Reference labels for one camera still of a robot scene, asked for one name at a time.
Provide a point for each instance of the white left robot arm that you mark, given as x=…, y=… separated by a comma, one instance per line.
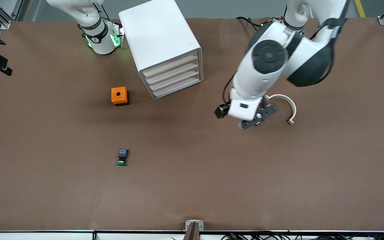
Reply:
x=268, y=56

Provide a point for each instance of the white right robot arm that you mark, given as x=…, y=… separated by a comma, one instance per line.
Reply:
x=102, y=46

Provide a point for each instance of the brown vertical post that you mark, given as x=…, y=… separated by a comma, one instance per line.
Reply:
x=192, y=235

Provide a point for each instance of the silver table edge bracket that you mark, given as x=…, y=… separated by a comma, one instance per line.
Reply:
x=188, y=225

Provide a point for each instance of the orange box with hole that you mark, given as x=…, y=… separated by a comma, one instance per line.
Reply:
x=114, y=98

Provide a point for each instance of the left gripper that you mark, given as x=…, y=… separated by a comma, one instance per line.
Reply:
x=221, y=111

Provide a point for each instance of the black table edge rail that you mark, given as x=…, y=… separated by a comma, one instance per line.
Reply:
x=145, y=231

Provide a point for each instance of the green mushroom push button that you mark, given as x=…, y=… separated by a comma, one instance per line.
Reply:
x=122, y=154

